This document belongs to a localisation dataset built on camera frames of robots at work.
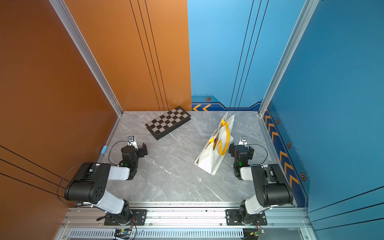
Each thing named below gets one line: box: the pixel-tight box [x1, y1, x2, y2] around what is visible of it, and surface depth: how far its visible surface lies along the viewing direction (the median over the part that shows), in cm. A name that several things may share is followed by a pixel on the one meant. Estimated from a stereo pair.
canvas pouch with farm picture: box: [194, 112, 235, 176], surface depth 89 cm
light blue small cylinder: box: [100, 145, 108, 155], surface depth 104 cm
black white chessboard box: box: [145, 106, 192, 141], surface depth 111 cm
